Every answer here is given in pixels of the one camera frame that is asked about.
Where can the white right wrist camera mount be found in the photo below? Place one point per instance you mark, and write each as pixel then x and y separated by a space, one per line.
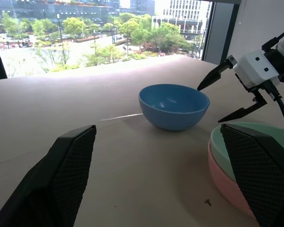
pixel 255 68

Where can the green bowl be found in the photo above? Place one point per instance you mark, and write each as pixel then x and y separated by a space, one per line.
pixel 219 144

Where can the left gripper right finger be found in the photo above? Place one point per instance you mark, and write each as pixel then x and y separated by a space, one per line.
pixel 262 170

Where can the blue bowl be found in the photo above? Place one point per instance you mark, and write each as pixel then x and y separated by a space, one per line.
pixel 172 111

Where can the pink bowl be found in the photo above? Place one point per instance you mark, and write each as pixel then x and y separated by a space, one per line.
pixel 221 182

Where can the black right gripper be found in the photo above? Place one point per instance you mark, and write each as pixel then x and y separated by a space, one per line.
pixel 250 88

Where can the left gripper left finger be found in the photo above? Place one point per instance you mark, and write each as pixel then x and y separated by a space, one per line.
pixel 61 170

